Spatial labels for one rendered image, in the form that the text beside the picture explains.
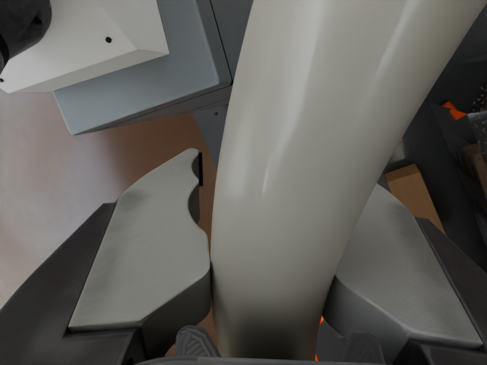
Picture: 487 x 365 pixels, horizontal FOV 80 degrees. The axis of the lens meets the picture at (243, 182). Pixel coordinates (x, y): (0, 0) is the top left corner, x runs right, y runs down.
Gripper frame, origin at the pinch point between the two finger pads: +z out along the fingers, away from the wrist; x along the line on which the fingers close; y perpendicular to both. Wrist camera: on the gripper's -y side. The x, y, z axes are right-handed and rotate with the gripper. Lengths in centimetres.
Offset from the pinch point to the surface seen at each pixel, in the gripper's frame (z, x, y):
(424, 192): 82, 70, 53
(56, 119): 162, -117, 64
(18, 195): 167, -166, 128
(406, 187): 84, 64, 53
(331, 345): 79, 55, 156
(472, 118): 47, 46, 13
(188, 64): 43.9, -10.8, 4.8
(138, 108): 46, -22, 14
